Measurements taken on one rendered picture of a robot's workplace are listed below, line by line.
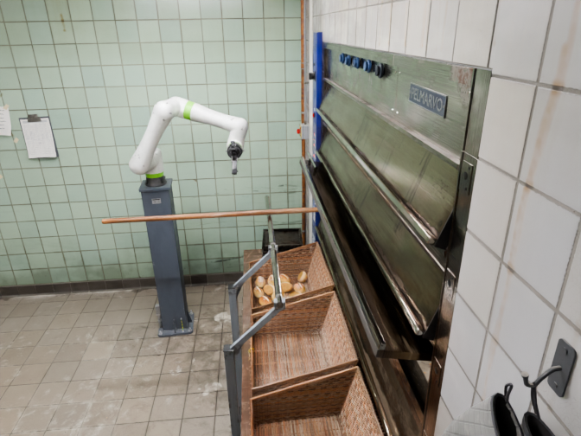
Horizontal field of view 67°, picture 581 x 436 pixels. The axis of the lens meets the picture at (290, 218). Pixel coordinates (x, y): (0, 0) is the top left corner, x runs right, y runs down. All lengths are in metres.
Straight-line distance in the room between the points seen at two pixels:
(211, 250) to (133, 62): 1.67
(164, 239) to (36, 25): 1.78
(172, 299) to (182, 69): 1.75
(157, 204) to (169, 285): 0.65
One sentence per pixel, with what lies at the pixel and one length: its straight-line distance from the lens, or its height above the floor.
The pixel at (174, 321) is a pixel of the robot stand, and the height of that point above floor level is 0.11.
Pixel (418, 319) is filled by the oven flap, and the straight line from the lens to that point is 1.23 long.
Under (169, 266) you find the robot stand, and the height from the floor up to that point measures 0.59.
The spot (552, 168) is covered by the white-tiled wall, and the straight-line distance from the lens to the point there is 0.75.
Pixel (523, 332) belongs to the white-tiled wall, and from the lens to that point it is 0.85.
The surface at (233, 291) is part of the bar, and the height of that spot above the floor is 0.93.
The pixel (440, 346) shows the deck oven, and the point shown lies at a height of 1.45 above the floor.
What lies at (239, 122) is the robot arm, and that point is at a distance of 2.77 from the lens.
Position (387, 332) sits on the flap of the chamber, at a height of 1.41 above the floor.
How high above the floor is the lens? 2.18
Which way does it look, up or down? 24 degrees down
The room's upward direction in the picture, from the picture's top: 1 degrees counter-clockwise
